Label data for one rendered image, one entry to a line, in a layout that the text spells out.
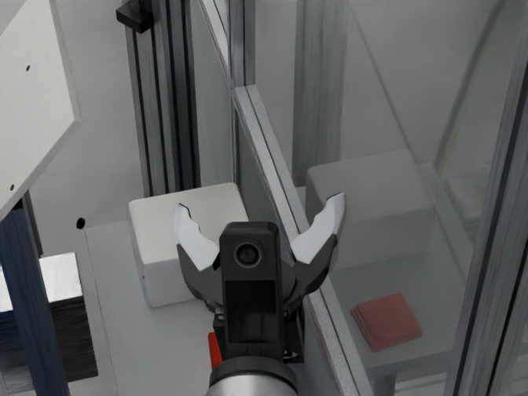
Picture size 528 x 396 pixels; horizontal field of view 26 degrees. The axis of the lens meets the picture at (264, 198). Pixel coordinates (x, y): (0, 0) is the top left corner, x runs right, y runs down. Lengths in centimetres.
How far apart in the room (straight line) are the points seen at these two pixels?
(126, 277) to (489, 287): 96
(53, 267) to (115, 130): 144
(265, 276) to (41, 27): 60
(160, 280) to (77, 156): 152
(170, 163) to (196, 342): 33
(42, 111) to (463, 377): 59
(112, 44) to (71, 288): 178
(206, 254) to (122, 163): 212
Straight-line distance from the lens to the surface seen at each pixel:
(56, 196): 305
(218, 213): 166
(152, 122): 181
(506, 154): 78
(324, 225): 99
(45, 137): 129
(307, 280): 95
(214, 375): 91
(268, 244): 89
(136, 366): 164
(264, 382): 89
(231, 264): 90
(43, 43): 138
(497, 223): 82
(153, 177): 191
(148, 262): 162
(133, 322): 169
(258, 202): 181
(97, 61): 341
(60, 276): 178
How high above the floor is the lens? 222
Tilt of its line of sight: 48 degrees down
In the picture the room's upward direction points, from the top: straight up
